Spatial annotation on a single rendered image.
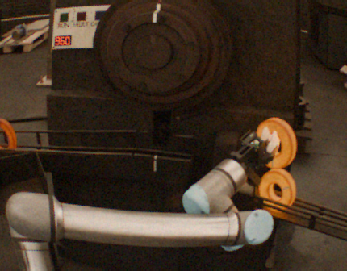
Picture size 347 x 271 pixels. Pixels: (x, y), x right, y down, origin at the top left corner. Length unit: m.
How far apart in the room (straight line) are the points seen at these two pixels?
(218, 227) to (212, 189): 0.17
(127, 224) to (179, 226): 0.12
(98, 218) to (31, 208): 0.16
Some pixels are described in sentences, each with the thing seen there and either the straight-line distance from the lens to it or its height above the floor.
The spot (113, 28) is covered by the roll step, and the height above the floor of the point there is 1.18.
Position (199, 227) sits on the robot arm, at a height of 0.90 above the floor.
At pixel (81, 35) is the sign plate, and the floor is 1.12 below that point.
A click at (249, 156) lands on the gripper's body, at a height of 0.93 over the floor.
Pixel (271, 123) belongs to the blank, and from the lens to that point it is 1.53.
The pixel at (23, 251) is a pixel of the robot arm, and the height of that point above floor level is 0.81.
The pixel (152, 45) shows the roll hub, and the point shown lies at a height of 1.14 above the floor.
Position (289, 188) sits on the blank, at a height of 0.74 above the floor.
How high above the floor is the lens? 1.57
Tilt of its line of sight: 25 degrees down
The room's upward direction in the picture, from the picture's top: 2 degrees clockwise
